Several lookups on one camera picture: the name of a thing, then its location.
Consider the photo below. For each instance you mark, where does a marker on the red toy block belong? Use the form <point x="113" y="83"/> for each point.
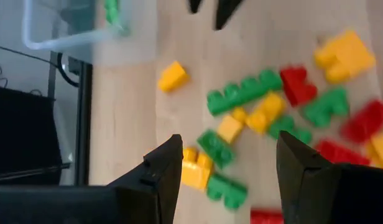
<point x="266" y="217"/>
<point x="337" y="152"/>
<point x="297" y="87"/>
<point x="365" y="121"/>

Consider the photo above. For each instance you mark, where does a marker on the small yellow one-stud block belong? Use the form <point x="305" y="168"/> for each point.
<point x="173" y="77"/>
<point x="229" y="128"/>

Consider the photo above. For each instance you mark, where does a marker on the yellow two-stud block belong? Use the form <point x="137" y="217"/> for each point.
<point x="266" y="113"/>

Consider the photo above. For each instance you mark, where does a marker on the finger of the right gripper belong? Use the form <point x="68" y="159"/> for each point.
<point x="225" y="12"/>
<point x="195" y="5"/>

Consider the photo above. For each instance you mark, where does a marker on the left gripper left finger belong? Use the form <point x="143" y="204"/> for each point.
<point x="148" y="193"/>

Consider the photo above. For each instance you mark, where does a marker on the clear plastic bin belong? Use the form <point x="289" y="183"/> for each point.
<point x="70" y="42"/>

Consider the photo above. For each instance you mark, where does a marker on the green toy block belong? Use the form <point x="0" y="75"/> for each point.
<point x="288" y="126"/>
<point x="226" y="191"/>
<point x="111" y="12"/>
<point x="215" y="149"/>
<point x="326" y="107"/>

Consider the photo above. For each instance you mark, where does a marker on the black folding screen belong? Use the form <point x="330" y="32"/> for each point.
<point x="23" y="133"/>

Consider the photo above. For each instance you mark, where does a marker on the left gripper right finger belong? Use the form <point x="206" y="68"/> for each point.
<point x="319" y="193"/>

